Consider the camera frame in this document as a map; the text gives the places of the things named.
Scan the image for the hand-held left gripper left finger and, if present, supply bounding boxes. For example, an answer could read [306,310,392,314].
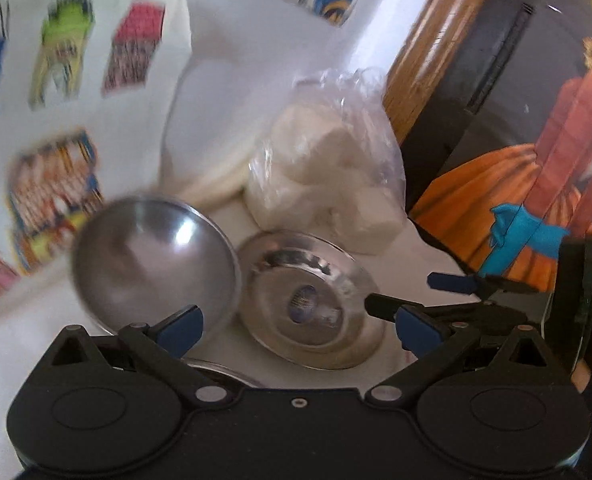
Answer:
[48,305,229,406]

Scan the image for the wooden post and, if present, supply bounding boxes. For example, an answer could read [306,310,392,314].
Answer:
[382,0,508,145]

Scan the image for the colourful house sticker sheet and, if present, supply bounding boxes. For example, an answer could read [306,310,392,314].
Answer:
[0,0,168,322]

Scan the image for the steel bowl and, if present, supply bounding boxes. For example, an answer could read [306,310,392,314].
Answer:
[72,194,243,337]

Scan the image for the white printed table cloth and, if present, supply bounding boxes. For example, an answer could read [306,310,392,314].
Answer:
[0,195,479,393]

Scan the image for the steel plate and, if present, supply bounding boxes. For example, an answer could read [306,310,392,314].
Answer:
[237,231,386,370]

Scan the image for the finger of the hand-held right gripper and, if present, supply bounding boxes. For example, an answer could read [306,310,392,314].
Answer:
[365,294,529,333]
[427,272,552,297]

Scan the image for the orange dress figure poster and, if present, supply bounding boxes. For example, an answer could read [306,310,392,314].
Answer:
[408,0,592,301]

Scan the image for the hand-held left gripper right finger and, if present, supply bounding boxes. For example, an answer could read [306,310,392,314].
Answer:
[365,305,547,406]

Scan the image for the plastic bag of white blocks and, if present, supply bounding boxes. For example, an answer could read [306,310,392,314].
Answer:
[246,71,408,257]

